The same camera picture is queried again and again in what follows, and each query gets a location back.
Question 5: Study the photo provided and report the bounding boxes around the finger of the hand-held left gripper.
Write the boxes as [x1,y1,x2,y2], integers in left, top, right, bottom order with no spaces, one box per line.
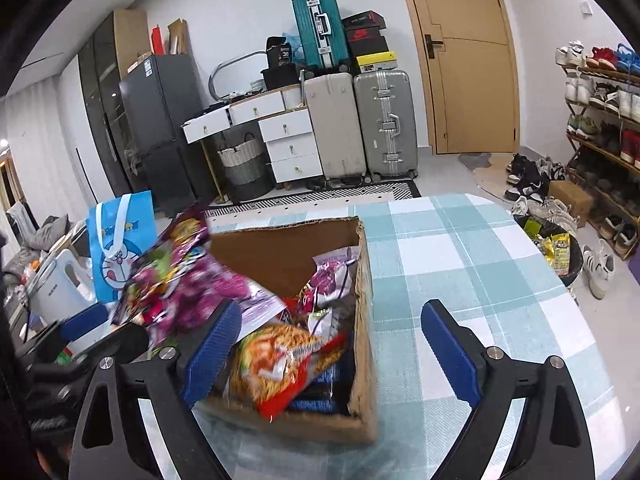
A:
[17,304,110,361]
[22,322,151,441]

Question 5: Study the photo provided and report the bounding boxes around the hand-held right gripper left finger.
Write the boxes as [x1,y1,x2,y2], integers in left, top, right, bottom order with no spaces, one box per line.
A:
[70,299,243,480]

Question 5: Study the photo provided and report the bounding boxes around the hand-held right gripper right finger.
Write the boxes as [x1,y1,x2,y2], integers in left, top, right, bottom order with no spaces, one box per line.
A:
[421,299,596,480]

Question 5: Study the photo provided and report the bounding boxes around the white red noodle snack bag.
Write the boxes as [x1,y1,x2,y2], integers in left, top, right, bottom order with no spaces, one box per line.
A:
[232,322,351,422]

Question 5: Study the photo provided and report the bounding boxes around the purple green snack packet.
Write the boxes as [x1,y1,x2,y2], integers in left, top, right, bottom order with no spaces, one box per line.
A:
[114,204,287,348]

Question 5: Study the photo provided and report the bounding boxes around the blue cookie packet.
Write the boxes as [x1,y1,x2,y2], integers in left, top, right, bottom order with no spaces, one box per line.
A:
[287,360,353,416]

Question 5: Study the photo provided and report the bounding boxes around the blue cartoon tote bag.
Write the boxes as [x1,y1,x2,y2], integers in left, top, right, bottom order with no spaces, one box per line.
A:
[86,191,156,305]

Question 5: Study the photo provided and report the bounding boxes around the grey cushion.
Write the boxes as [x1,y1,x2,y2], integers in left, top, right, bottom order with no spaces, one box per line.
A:
[27,214,73,252]

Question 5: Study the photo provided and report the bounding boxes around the black trash bin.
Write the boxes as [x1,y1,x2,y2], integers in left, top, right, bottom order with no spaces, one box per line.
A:
[514,214,583,290]

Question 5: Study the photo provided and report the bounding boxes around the grey beige doormat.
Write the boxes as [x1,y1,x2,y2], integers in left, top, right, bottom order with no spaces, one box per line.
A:
[457,151,521,204]

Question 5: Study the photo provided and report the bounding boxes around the woven laundry basket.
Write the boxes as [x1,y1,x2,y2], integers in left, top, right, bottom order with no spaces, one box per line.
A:
[216,132,273,201]

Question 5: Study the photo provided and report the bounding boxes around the scattered pile of shoes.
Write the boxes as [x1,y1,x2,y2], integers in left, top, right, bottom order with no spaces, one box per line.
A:
[504,154,618,301]

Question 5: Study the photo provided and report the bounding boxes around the black white patterned rug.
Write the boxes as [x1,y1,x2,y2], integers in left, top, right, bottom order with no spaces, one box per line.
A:
[202,179,423,219]

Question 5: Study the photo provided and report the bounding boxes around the small brown cardboard box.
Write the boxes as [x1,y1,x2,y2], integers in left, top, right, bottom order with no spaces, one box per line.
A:
[547,180,594,217]

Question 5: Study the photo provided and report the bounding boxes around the dark grey refrigerator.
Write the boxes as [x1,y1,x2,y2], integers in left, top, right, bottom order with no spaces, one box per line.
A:
[119,52,211,211]

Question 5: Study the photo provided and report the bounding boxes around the white drawer desk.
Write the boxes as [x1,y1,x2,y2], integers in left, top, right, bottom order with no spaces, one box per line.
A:
[181,86,323,196]

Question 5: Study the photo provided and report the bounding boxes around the dark glass cabinet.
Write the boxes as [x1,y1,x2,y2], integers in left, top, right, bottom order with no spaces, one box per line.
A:
[77,10,146,196]

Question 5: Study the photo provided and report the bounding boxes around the silver suitcase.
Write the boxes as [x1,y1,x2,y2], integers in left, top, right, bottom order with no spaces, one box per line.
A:
[353,70,420,181]

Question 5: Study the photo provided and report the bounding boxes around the beige suitcase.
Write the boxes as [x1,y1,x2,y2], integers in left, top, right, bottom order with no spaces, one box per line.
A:
[303,72,368,186]

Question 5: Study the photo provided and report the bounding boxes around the wooden shoe rack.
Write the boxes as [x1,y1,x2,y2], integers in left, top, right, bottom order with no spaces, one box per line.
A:
[562,62,640,261]

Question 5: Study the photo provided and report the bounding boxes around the tall brown carton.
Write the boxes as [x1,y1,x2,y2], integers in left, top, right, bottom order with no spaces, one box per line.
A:
[114,9,151,80]

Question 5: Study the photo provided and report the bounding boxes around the black storage box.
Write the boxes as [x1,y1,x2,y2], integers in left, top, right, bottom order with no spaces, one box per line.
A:
[260,65,303,90]

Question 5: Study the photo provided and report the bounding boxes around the tan wooden door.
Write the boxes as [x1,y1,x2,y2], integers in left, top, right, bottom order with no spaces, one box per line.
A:
[395,0,521,156]

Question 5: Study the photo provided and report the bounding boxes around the flat cardboard sheets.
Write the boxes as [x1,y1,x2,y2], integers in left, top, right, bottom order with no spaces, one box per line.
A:
[167,19,191,56]

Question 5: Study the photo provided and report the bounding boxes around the yellow black shoe box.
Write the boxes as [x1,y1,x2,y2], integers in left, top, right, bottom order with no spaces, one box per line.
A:
[355,50,398,73]

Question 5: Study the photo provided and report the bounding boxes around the black bag white print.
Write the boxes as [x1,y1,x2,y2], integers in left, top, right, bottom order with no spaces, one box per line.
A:
[265,36,299,68]

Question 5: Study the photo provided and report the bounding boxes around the blue plastic bag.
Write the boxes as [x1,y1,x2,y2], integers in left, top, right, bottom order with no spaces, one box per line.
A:
[281,31,306,61]

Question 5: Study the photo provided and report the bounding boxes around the black shoe box red logo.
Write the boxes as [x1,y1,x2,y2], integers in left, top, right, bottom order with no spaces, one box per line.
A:
[345,27,388,43]

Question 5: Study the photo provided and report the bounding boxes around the rows of assorted sneakers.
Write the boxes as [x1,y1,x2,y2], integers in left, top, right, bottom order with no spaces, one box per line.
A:
[556,40,640,256]

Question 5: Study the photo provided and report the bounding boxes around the teal suitcase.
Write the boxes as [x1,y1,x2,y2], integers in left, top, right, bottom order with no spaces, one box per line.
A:
[291,0,346,73]

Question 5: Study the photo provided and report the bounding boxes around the white appliance with handle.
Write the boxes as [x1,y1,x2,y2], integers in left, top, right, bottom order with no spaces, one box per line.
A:
[30,249,98,326]

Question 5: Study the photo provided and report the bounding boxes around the oval metal frame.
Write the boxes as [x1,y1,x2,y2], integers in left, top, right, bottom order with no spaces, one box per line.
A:
[209,51,268,101]

